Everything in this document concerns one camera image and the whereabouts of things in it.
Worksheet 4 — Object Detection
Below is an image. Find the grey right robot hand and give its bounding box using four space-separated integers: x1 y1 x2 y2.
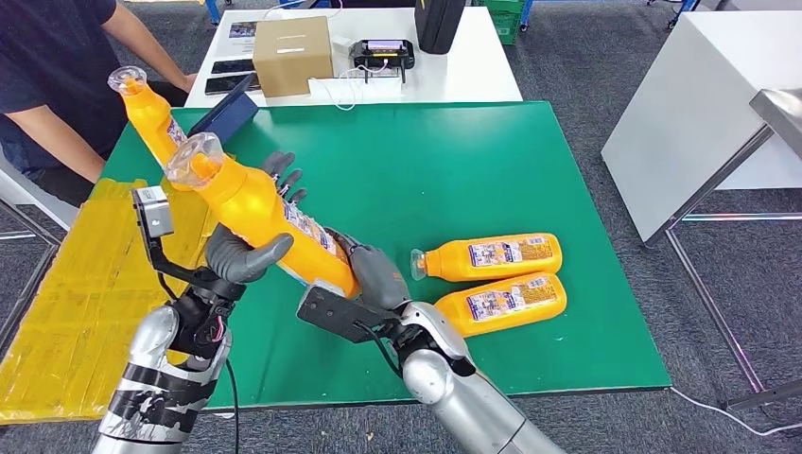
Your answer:
328 228 413 313

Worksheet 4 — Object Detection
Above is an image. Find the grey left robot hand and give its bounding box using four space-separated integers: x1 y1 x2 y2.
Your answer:
203 149 309 287

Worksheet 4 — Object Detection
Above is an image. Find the orange bottle with clear cap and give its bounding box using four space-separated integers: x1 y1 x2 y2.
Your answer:
410 232 564 283
165 131 361 300
433 271 568 340
107 65 189 170

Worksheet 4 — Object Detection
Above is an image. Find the green table mat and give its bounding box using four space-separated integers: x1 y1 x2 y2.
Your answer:
103 101 672 411

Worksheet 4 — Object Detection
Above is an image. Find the dark blue box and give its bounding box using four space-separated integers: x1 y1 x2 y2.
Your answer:
186 74 260 144

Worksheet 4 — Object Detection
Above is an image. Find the black smartphone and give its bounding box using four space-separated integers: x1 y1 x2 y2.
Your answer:
210 59 256 75
203 72 258 96

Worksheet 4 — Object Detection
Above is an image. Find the yellow taped sheet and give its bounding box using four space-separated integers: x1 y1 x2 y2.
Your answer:
0 178 218 426

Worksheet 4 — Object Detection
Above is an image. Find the white flat box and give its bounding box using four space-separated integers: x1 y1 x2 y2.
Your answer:
306 76 404 101

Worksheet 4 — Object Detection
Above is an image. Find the white chair seat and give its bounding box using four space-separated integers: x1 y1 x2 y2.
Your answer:
0 153 79 235

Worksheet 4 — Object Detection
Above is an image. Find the brown cardboard box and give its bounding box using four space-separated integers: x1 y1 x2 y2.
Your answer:
252 15 335 99

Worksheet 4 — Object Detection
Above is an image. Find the black controller with screen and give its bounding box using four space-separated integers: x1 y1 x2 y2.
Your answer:
348 38 416 84

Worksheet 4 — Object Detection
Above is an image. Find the black zip case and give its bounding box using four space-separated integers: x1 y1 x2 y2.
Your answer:
413 0 468 55

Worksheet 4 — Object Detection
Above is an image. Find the person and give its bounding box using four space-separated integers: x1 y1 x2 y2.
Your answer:
0 0 199 208

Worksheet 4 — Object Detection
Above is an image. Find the green plastic crate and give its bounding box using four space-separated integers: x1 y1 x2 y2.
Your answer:
473 0 521 46

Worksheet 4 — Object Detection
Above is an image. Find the large white side table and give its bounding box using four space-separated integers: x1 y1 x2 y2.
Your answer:
601 10 802 244

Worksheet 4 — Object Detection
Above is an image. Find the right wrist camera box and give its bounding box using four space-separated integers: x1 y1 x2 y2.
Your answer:
295 282 402 344

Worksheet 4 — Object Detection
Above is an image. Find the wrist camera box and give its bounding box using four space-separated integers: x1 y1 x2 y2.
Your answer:
295 282 402 344
130 184 177 242

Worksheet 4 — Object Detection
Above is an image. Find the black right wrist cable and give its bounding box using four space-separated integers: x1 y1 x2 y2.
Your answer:
354 321 406 380

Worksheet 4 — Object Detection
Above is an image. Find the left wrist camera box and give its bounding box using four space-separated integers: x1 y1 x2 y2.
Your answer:
130 184 177 242

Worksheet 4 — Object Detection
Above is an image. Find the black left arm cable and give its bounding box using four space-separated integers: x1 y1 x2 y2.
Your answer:
224 357 242 454

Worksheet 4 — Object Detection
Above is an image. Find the white cable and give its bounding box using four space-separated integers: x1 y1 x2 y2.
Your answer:
316 62 390 113
669 387 802 439
261 0 344 21

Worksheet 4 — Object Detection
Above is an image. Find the steel frame table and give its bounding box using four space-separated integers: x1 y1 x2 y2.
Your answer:
643 87 802 413

